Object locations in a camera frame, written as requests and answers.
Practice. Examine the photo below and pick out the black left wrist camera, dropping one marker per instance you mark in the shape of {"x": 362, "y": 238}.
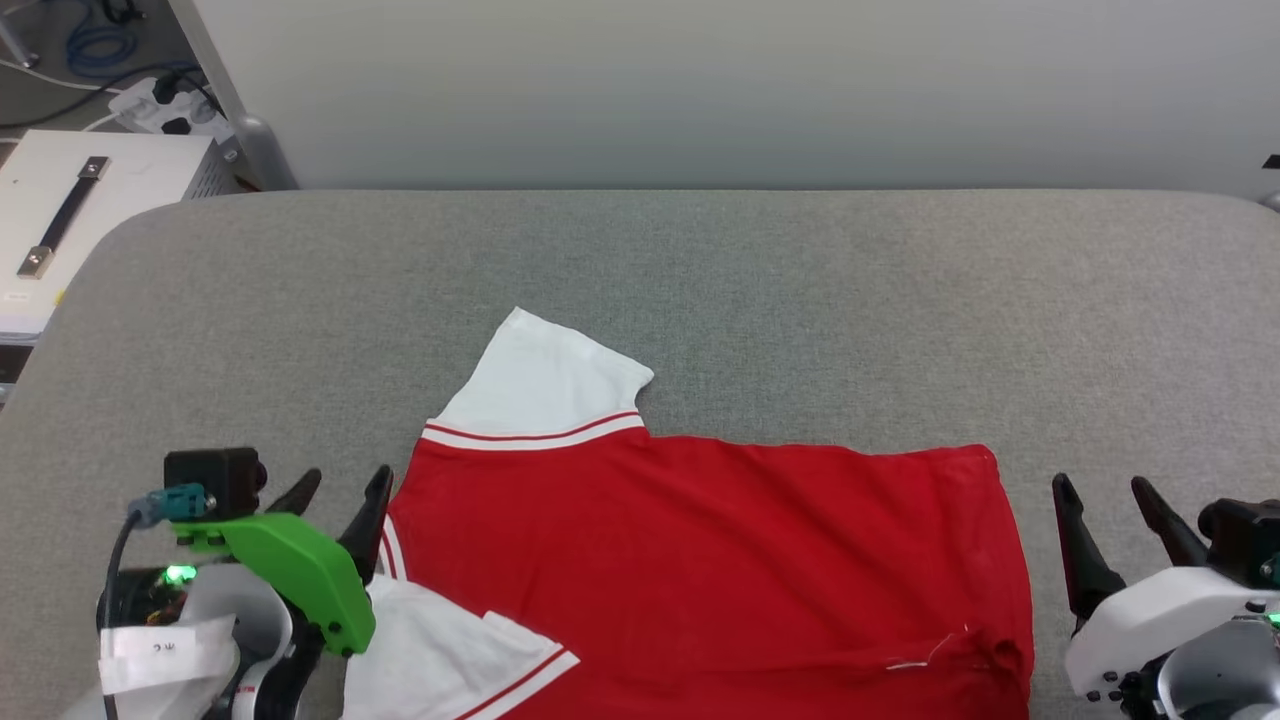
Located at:
{"x": 215, "y": 475}

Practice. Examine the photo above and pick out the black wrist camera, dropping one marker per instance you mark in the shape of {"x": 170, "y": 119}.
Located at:
{"x": 1245, "y": 535}
{"x": 215, "y": 475}

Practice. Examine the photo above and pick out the white metal equipment box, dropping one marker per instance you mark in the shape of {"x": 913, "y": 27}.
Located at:
{"x": 130, "y": 180}

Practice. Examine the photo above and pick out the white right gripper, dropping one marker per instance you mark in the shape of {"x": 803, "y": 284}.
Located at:
{"x": 1150, "y": 620}

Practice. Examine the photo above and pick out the white power strip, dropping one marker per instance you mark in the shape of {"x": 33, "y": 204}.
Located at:
{"x": 150, "y": 105}

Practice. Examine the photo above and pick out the white partition panel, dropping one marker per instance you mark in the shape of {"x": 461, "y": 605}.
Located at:
{"x": 700, "y": 90}

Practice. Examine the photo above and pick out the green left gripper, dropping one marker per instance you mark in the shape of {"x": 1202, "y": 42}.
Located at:
{"x": 300, "y": 570}

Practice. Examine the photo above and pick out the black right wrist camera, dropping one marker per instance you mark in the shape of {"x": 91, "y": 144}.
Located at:
{"x": 1245, "y": 535}

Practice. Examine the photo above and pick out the red and white jersey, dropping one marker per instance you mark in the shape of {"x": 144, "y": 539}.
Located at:
{"x": 700, "y": 570}

